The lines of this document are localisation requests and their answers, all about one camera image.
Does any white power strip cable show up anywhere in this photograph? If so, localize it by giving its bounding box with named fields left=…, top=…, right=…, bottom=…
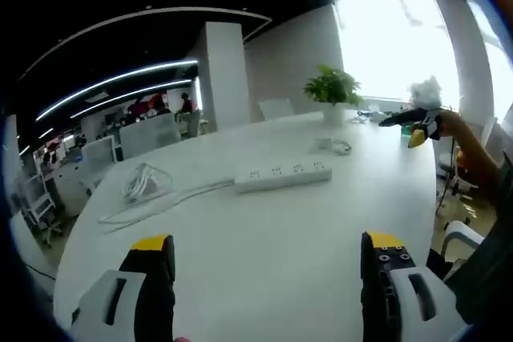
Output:
left=98, top=161, right=237, bottom=235

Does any long ceiling light strip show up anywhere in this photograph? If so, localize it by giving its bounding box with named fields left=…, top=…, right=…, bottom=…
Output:
left=34, top=59, right=200, bottom=122

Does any white power strip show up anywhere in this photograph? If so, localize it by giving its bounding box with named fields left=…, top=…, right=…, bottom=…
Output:
left=234, top=159, right=333, bottom=195

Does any white swivel office chair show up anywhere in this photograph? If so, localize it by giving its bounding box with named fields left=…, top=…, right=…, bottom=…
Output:
left=22, top=169, right=64, bottom=247

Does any small white office chair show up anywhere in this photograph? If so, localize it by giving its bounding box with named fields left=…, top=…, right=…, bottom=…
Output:
left=81, top=135, right=118, bottom=167

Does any white chair with orange item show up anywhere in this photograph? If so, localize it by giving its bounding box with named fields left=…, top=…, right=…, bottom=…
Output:
left=438, top=145, right=482, bottom=199

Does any person's right hand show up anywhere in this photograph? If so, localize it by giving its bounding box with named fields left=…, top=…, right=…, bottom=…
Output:
left=437, top=111, right=463, bottom=139

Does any green potted plant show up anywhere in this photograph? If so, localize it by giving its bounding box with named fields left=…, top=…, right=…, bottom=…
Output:
left=303, top=63, right=365, bottom=123

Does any white charger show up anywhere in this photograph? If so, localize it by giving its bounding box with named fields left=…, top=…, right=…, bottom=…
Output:
left=308, top=137, right=334, bottom=154

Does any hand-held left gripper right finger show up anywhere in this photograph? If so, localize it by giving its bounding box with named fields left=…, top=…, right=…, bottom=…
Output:
left=359, top=231, right=461, bottom=342

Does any grey mesh office chair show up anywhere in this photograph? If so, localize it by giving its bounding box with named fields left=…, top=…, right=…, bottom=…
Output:
left=119, top=112, right=182, bottom=159

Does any white chair with armrest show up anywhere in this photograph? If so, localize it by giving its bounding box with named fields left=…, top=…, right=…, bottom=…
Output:
left=442, top=219, right=487, bottom=264

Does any short ceiling light strip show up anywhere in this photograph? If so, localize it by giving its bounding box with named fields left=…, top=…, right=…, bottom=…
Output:
left=70, top=79, right=194, bottom=119

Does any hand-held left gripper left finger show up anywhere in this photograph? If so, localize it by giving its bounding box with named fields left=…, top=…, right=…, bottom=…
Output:
left=71, top=233, right=176, bottom=342

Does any black floor cable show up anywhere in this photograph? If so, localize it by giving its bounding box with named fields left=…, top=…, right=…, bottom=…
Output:
left=22, top=262, right=58, bottom=280

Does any white desk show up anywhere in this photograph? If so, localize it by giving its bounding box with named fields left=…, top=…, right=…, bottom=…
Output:
left=51, top=111, right=438, bottom=342

